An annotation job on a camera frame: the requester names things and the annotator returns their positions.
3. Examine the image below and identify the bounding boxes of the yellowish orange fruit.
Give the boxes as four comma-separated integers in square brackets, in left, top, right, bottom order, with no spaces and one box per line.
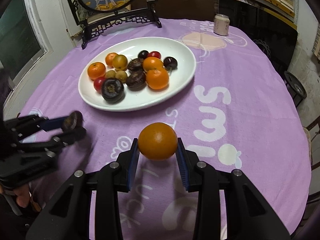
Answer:
[112,55,128,70]

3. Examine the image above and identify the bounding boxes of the black round stool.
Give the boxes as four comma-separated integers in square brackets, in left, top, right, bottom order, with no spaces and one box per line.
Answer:
[284,71,307,108]

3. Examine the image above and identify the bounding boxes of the small smooth orange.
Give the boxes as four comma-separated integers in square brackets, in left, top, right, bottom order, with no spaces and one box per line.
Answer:
[142,57,163,72]

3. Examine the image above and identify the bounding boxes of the round deer art screen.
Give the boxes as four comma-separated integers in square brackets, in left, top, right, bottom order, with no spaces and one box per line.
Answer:
[67,0,162,49]

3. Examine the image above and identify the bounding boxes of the white oval plate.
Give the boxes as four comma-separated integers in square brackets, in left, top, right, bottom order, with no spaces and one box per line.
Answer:
[78,37,196,112]

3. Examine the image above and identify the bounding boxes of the person left hand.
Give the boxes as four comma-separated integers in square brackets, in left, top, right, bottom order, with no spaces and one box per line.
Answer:
[13,184,30,208]

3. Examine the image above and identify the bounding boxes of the mandarin orange with stem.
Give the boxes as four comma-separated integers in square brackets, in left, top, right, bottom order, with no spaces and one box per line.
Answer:
[146,69,169,90]

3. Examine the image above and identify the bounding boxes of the red cherry tomato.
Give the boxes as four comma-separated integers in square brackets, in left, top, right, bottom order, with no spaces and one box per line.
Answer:
[93,76,106,93]
[148,51,161,59]

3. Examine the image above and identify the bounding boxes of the window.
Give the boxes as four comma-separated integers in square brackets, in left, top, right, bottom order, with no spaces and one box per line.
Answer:
[0,0,48,81]

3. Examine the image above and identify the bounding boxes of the pale drink can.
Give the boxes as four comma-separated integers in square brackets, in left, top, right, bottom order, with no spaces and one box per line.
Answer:
[214,14,230,36]

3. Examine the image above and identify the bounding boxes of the large mandarin orange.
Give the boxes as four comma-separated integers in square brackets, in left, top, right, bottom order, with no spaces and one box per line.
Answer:
[87,62,106,80]

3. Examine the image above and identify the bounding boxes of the black cabinet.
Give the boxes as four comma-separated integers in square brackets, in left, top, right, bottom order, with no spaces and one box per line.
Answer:
[219,0,298,76]

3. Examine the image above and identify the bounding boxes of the purple tablecloth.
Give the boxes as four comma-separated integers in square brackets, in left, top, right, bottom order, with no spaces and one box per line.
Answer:
[22,20,311,232]

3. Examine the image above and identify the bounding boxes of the small yellow kumquat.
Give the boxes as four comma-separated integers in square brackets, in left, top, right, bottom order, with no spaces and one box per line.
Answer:
[105,70,116,79]
[115,70,127,83]

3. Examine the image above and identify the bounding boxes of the wooden chair right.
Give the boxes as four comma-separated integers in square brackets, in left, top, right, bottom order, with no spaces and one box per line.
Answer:
[302,115,320,205]

